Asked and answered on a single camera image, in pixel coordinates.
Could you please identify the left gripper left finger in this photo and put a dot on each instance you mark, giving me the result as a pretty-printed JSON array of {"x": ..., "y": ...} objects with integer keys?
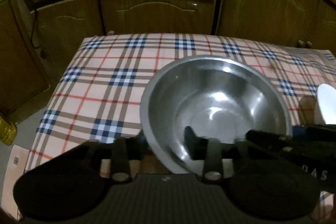
[{"x": 125, "y": 150}]

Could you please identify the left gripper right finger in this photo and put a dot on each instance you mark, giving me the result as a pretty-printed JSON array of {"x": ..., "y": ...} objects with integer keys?
[{"x": 207, "y": 150}]

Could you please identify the medium steel bowl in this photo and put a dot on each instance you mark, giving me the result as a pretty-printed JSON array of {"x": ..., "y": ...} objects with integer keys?
[{"x": 217, "y": 97}]

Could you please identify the plaid tablecloth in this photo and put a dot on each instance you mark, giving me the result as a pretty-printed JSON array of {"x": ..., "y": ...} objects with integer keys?
[{"x": 97, "y": 101}]

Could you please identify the white shallow bowl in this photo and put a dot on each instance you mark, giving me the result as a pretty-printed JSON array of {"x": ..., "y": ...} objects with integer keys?
[{"x": 325, "y": 107}]

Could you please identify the cooking oil bottle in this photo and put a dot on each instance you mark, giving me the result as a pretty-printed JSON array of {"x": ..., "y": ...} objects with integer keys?
[{"x": 8, "y": 131}]

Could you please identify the brown wooden cabinet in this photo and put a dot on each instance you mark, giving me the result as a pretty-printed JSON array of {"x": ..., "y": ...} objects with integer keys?
[{"x": 40, "y": 37}]

